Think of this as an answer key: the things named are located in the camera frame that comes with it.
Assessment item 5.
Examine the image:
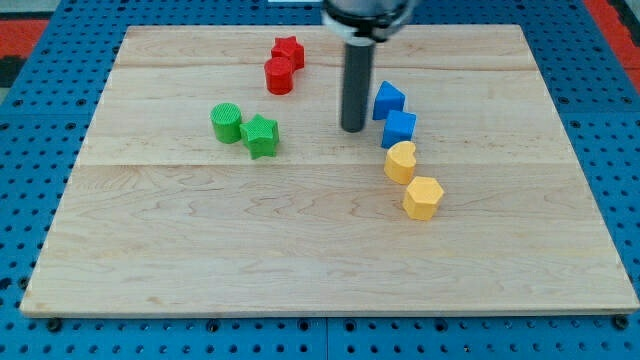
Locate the blue cube block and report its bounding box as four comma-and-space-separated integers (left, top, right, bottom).
381, 110, 417, 149

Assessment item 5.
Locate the blue triangle block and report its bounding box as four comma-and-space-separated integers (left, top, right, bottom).
372, 81, 406, 120

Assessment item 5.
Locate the red cylinder block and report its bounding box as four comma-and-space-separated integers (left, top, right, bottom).
264, 57, 294, 95

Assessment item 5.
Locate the red star block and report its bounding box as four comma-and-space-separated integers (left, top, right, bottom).
271, 36, 305, 71

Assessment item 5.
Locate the green star block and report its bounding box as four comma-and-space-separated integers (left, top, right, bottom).
240, 114, 279, 160

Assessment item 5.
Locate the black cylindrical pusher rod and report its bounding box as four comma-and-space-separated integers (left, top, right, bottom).
340, 38, 376, 133

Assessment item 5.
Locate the yellow hexagon block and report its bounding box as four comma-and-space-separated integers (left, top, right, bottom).
402, 176, 445, 221

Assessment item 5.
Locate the yellow heart block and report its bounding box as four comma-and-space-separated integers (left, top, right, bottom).
384, 141, 417, 185

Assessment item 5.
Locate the green cylinder block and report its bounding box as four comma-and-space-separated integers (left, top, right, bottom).
210, 102, 242, 144

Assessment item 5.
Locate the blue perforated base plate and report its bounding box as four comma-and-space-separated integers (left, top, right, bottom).
1, 1, 639, 359

